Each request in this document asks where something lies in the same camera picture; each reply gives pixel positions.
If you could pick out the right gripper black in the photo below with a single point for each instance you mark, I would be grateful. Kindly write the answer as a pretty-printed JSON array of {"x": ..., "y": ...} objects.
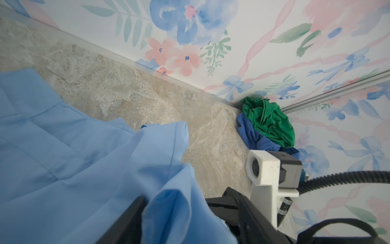
[{"x": 245, "y": 221}]

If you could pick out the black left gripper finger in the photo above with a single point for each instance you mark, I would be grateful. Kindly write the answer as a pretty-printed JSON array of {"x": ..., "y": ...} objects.
[{"x": 127, "y": 229}]

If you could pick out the light blue shirt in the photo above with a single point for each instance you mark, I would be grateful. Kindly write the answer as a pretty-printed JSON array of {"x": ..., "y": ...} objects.
[{"x": 66, "y": 178}]

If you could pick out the dark blue cloth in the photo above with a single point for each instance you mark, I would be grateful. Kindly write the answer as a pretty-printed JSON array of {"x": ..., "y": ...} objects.
[{"x": 254, "y": 140}]

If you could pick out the green cloth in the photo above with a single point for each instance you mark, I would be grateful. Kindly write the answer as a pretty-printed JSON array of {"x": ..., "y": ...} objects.
[{"x": 268, "y": 119}]

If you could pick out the aluminium corner post right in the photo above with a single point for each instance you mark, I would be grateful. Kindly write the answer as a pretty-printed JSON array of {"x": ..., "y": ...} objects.
[{"x": 352, "y": 88}]

